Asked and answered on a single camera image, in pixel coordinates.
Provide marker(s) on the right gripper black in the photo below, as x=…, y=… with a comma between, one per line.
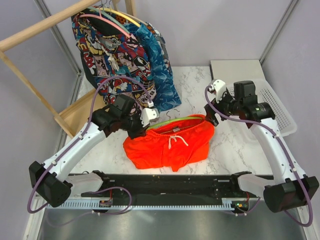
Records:
x=210, y=114

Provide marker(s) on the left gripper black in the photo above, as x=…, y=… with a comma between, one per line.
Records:
x=140, y=131

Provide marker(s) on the orange mesh shorts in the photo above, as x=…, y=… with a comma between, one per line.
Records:
x=175, y=144

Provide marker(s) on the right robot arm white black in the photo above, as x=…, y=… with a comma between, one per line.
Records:
x=290, y=187

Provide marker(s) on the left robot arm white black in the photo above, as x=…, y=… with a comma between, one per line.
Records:
x=49, y=179

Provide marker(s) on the blue leaf print shorts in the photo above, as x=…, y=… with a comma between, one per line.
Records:
x=167, y=96

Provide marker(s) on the comic print shorts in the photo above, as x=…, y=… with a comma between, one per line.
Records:
x=112, y=62

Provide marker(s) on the pink clothes hanger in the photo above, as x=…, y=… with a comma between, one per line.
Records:
x=111, y=23

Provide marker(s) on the yellow clothes hanger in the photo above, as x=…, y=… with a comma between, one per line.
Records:
x=127, y=16

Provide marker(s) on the mint green clothes hanger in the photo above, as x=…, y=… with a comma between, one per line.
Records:
x=109, y=17

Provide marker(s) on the grey flat box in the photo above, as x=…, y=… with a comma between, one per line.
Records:
x=231, y=71

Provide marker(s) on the white plastic basket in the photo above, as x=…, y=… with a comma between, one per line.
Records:
x=265, y=93

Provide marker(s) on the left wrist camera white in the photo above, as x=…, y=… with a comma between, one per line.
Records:
x=148, y=115

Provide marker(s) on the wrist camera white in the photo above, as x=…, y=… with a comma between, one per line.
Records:
x=148, y=115
x=217, y=87

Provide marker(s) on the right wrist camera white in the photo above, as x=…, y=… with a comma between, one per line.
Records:
x=217, y=87

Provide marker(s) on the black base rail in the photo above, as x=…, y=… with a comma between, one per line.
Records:
x=212, y=186

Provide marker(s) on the aluminium frame profile right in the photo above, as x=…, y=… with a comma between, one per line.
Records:
x=278, y=30

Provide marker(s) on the aluminium frame profile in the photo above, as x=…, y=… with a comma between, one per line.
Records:
x=278, y=30
x=59, y=37

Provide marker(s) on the white slotted cable duct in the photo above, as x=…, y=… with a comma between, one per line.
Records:
x=96, y=204

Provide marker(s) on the aluminium frame profile left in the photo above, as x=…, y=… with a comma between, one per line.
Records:
x=59, y=37

